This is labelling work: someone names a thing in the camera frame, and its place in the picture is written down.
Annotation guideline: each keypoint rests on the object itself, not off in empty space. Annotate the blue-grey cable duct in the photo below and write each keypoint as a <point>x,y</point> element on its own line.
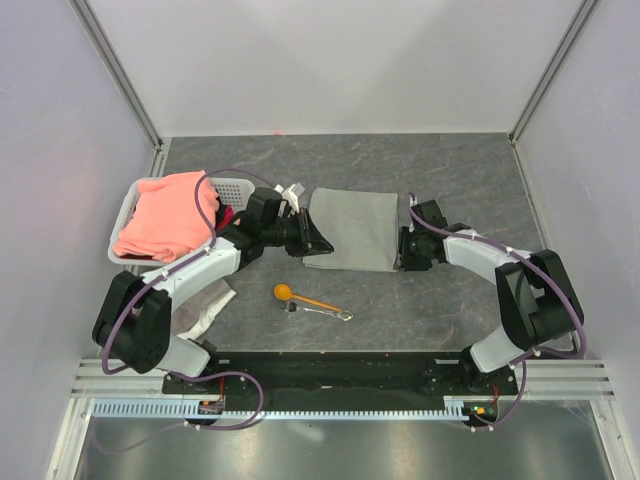
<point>193,409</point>

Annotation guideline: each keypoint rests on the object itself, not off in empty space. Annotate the left aluminium frame post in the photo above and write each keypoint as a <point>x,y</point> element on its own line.
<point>107,52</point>

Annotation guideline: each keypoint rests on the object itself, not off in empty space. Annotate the orange plastic spoon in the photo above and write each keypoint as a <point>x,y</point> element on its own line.
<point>283,292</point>

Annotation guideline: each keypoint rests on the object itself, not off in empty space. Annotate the dark red cloth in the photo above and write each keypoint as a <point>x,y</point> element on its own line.
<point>223,216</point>

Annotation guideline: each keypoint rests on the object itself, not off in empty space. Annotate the aluminium frame post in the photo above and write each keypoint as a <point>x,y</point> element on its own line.
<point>560,55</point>
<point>107,52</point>

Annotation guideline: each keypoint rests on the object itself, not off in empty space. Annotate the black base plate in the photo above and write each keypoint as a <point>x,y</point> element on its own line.
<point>432,373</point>

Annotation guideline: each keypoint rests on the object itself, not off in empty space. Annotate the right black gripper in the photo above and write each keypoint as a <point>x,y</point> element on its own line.
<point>412,264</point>

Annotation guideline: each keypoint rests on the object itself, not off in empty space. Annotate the right aluminium frame post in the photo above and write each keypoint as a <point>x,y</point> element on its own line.
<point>560,55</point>

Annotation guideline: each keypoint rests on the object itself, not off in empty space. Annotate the grey and white cloth pile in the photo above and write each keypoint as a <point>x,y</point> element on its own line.
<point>196,315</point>

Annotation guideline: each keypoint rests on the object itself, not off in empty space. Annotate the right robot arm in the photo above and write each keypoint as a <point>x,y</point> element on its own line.
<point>538,307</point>

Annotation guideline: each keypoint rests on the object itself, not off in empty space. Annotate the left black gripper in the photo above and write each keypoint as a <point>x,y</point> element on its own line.
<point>307,232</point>

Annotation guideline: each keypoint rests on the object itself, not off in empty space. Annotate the salmon pink folded cloth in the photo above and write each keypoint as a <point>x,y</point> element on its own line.
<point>172,217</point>

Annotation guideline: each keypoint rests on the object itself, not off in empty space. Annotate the grey cloth napkin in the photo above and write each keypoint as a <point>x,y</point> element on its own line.
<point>361,226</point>

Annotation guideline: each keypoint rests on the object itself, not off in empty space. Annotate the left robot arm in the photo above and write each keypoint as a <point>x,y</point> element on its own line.
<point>134,322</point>

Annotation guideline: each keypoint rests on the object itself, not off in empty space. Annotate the white plastic basket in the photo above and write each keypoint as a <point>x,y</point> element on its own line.
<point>233,192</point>

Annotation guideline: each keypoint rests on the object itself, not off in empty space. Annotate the clear-handled metal fork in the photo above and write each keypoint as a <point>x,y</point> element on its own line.
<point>343,315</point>

